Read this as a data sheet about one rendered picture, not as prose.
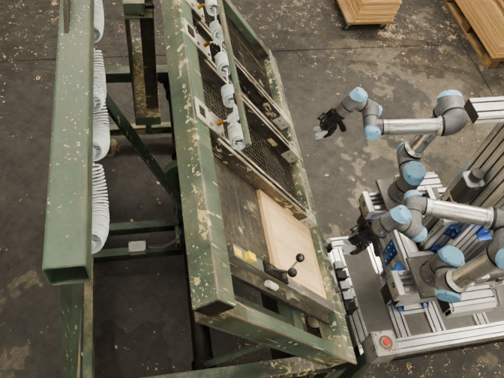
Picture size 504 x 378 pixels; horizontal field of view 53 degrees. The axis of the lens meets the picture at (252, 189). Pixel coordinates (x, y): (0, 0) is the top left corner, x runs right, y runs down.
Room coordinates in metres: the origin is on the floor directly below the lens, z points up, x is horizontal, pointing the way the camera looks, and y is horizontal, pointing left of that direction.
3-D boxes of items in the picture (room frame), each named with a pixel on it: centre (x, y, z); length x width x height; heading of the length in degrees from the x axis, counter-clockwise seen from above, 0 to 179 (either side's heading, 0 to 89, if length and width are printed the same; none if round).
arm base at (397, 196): (1.75, -0.83, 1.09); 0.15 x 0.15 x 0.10
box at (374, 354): (0.92, -0.79, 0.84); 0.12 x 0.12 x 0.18; 19
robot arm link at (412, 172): (1.75, -0.82, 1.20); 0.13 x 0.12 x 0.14; 7
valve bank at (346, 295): (1.31, -0.58, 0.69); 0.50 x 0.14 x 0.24; 19
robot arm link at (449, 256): (1.28, -1.00, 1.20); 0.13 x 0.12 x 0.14; 178
